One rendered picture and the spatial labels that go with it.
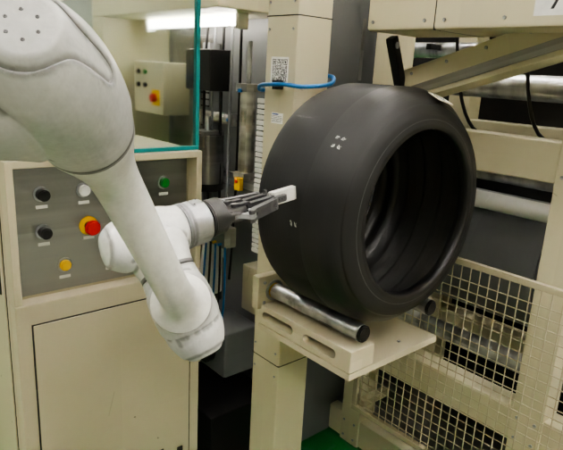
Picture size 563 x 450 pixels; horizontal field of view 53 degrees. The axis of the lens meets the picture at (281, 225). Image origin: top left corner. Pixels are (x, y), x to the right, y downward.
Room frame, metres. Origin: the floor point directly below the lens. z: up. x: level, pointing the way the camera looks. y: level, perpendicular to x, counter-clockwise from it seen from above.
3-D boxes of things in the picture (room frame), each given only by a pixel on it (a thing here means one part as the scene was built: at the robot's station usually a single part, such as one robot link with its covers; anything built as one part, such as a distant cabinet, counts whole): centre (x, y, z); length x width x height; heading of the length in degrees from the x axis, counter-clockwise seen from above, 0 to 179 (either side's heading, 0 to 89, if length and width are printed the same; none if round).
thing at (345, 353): (1.38, -0.10, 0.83); 0.36 x 0.09 x 0.06; 42
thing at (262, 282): (1.61, -0.09, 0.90); 0.40 x 0.03 x 0.10; 132
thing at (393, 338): (1.48, -0.20, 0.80); 0.37 x 0.36 x 0.02; 132
